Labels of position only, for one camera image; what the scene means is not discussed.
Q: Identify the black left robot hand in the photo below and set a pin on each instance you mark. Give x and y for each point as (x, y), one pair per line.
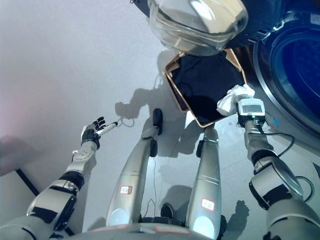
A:
(91, 133)

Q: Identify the white cloth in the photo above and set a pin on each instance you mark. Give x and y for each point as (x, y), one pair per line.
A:
(231, 100)

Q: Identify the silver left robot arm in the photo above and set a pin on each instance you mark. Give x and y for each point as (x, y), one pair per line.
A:
(57, 190)

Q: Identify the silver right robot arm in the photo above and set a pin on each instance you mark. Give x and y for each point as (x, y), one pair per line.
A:
(277, 185)

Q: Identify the tan woven laundry basket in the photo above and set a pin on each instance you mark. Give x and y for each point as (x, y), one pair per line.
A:
(236, 61)
(175, 85)

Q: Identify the black clothes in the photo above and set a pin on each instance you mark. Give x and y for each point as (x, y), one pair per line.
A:
(200, 87)

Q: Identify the round washing machine door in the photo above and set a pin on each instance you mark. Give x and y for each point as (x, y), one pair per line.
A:
(197, 22)

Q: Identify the grey front-load washing machine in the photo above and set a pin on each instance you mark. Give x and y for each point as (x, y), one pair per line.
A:
(290, 62)

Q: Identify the black left robot foot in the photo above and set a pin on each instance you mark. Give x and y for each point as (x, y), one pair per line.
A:
(158, 120)

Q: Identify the silver right robot leg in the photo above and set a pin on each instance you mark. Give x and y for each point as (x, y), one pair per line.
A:
(207, 180)

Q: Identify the small blue sticker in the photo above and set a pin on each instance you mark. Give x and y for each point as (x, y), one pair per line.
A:
(276, 121)

